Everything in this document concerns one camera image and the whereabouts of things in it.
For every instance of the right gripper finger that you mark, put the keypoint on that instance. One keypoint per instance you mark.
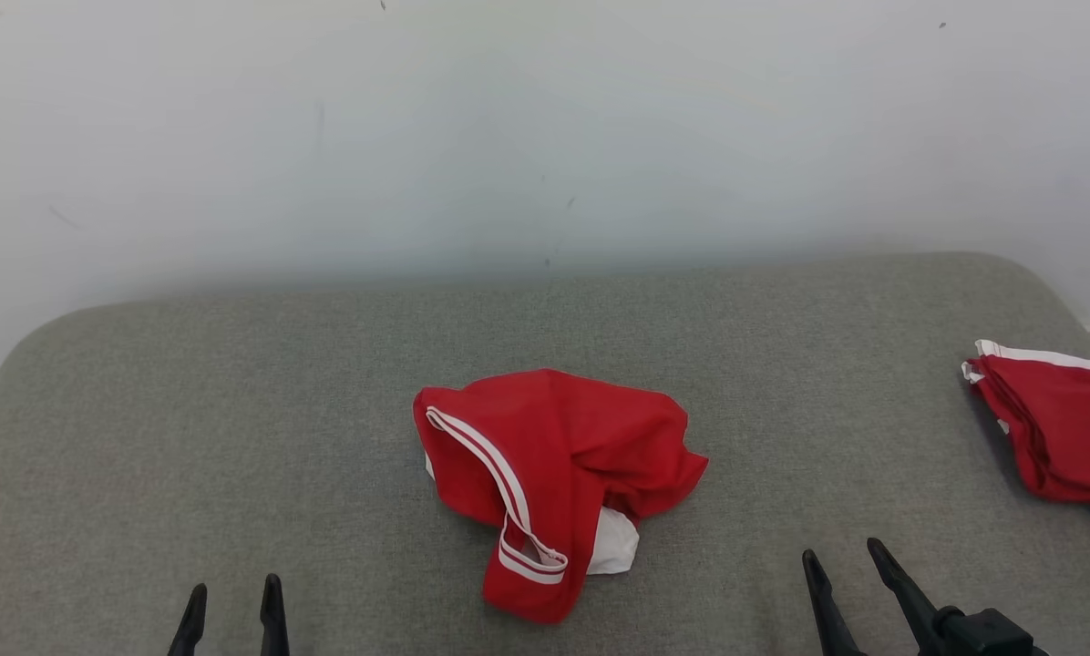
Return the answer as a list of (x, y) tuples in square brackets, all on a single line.
[(827, 620), (910, 606)]

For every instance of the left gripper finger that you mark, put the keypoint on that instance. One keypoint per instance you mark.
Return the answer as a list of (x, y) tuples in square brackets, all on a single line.
[(191, 629), (273, 624)]

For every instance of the red shorts white side stripe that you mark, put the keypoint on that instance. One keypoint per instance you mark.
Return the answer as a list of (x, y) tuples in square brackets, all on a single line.
[(1074, 437)]

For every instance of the red jersey white trim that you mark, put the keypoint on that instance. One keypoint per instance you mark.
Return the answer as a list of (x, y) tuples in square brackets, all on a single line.
[(572, 446)]

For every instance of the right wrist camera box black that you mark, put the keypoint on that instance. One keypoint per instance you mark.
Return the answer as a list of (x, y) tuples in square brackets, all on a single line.
[(987, 638)]

